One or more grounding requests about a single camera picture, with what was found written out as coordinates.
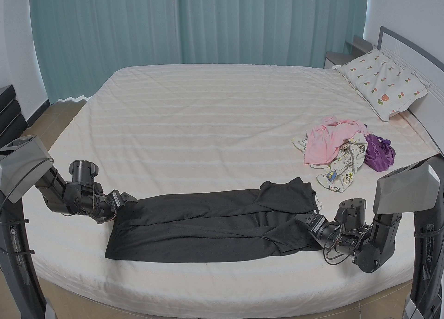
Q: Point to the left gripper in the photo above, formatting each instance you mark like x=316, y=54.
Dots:
x=105, y=210

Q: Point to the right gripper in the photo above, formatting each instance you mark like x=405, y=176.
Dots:
x=326, y=230

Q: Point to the black T-shirt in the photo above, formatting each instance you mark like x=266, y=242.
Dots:
x=208, y=227

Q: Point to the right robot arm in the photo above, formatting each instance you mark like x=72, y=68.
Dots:
x=381, y=241

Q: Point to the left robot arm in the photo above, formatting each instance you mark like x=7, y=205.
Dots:
x=55, y=192

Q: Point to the bed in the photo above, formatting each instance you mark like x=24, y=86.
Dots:
x=208, y=119

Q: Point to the white printed pyjama top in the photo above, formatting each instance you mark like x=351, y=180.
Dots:
x=343, y=171

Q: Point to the pink garment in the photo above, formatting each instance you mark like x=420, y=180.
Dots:
x=326, y=144

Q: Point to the purple garment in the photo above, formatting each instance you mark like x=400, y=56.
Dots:
x=380, y=154

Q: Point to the black chest of drawers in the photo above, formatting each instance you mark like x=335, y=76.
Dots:
x=10, y=112

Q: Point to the white printed pillow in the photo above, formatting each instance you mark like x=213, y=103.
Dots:
x=381, y=81

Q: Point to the grey bedside table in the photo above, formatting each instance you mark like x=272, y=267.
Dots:
x=343, y=57

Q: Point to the blue-green curtain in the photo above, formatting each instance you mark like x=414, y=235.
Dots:
x=104, y=33
x=270, y=15

